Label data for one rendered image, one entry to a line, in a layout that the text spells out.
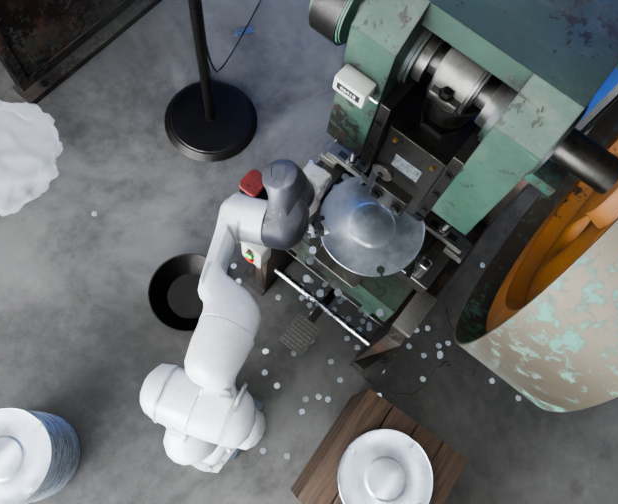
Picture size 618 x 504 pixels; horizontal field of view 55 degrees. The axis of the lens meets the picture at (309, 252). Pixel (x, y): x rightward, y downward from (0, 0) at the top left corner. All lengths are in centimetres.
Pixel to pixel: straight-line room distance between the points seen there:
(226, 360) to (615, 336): 61
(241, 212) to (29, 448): 114
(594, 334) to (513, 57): 44
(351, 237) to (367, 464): 72
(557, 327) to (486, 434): 156
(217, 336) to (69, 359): 137
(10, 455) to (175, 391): 104
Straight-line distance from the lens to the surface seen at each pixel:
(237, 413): 111
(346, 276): 156
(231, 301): 109
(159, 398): 113
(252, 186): 165
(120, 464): 232
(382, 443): 194
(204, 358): 106
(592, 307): 86
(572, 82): 105
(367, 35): 108
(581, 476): 257
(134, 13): 293
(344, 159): 171
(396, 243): 161
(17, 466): 208
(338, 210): 161
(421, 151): 130
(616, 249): 82
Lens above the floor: 227
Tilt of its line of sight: 72 degrees down
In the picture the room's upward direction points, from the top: 16 degrees clockwise
